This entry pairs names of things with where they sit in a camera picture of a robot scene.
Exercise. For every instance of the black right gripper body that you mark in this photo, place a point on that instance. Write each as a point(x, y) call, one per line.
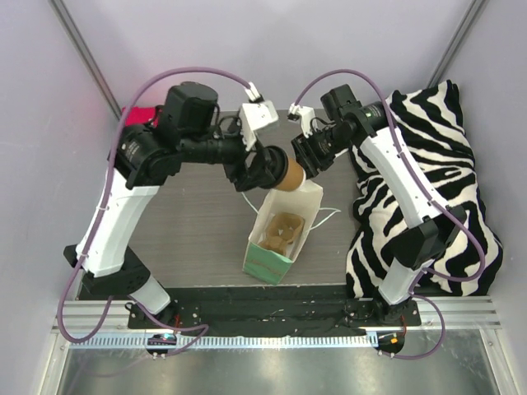
point(312, 153)

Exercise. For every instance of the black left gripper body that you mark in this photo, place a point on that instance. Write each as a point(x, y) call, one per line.
point(241, 172)

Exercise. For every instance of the brown paper coffee cup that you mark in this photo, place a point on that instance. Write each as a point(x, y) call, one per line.
point(292, 178)

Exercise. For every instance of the printed paper gift bag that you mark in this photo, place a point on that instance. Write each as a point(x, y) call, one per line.
point(265, 265)

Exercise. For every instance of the tan cloth lump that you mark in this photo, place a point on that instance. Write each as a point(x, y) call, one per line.
point(282, 231)

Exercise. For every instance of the black plastic cup lid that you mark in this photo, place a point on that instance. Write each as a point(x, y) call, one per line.
point(279, 164)

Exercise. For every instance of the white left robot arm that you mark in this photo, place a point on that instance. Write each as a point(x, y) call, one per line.
point(187, 128)

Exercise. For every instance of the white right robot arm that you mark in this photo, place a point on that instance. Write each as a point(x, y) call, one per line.
point(430, 222)

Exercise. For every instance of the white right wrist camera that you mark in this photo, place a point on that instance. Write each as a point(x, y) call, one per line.
point(305, 116)

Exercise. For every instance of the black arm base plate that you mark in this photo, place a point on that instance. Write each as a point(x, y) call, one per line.
point(276, 311)

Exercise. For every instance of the aluminium frame rail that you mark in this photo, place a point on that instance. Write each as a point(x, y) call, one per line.
point(438, 314)

